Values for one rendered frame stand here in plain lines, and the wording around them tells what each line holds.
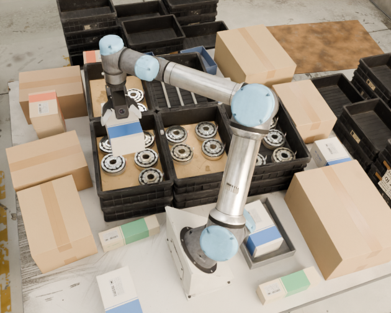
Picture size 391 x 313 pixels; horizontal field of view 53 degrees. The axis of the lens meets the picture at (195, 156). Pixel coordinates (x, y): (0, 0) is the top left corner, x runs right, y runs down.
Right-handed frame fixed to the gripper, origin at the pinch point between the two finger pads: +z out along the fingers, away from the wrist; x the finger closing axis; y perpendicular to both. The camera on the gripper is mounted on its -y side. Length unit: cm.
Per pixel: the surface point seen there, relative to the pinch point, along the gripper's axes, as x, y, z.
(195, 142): -32.6, 5.7, 27.8
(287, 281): -46, -64, 35
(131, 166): -1.4, 0.3, 27.8
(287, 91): -88, 23, 25
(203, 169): -31.2, -10.2, 27.9
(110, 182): 8.6, -5.3, 27.8
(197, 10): -87, 158, 57
